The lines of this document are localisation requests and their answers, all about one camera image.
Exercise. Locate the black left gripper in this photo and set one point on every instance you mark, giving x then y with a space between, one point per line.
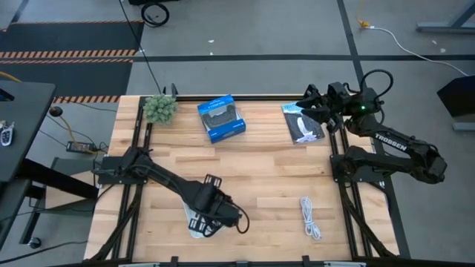
219 207

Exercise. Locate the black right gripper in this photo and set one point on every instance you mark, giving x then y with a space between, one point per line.
339 109

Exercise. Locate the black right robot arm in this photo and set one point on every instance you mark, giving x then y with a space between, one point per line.
393 142

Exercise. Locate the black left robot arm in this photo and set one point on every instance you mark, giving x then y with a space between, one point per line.
167 178

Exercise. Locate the white plastic bin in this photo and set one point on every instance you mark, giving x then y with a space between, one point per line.
190 213

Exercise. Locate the white clamp bar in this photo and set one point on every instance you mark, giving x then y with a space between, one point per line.
345 264
139 264

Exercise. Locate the yellow plug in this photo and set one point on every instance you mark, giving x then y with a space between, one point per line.
363 24

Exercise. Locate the blue game controller box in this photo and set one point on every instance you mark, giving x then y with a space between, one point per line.
208 107

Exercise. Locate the green plant in white pot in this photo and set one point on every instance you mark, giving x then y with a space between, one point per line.
159 109

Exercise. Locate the black box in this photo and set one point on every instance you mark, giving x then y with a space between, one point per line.
458 96

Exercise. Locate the grey metal table leg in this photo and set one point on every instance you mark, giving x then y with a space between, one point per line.
464 127
445 26

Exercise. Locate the black power strip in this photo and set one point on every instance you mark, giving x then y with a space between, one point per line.
79 147

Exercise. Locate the black caster wheel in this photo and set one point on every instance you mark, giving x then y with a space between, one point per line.
35 243

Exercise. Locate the black desk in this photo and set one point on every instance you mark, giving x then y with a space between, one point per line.
26 130

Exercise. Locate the key fob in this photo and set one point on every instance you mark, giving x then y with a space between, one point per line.
6 137

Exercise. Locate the black hazard-striped floor mat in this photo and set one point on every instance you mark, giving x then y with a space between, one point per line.
67 37

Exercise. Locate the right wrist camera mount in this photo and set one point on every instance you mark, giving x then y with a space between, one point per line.
337 91

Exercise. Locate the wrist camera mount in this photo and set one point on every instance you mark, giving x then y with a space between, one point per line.
337 91
212 181

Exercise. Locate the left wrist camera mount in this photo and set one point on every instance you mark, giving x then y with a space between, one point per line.
212 181

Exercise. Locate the black aluminium rig frame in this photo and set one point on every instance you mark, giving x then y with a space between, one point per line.
267 98

